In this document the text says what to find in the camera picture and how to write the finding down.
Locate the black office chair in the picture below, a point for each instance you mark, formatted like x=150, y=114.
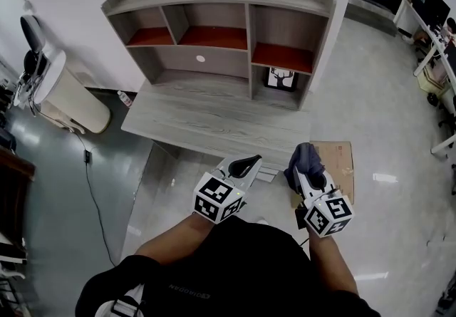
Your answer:
x=445, y=112

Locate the white round hole cover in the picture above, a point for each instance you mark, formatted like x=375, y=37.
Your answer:
x=201, y=58

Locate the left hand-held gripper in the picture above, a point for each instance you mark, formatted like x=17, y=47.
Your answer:
x=213, y=198

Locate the flat cardboard box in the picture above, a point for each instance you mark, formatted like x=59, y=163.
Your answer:
x=338, y=162

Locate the white slatted rack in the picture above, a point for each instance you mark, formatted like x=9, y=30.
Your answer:
x=10, y=258

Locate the person's right forearm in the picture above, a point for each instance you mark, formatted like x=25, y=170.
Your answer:
x=331, y=262

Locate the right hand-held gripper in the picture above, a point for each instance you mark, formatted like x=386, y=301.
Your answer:
x=327, y=216

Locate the cream cylindrical appliance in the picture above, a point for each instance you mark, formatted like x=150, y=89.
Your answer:
x=78, y=102

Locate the framed deer picture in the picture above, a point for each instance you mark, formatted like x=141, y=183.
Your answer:
x=279, y=78

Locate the person's black shirt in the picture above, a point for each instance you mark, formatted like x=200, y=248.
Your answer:
x=231, y=273

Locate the brown wooden cabinet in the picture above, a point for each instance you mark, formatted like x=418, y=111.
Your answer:
x=14, y=187

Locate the light wood-grain table top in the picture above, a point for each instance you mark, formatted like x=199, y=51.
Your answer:
x=213, y=123

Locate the clear plastic bottle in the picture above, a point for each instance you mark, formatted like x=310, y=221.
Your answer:
x=125, y=98

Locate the white office desk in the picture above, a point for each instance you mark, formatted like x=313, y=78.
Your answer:
x=427, y=34

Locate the person's left forearm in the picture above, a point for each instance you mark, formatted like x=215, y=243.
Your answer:
x=171, y=237

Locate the black computer monitor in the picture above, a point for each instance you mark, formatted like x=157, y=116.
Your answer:
x=436, y=5

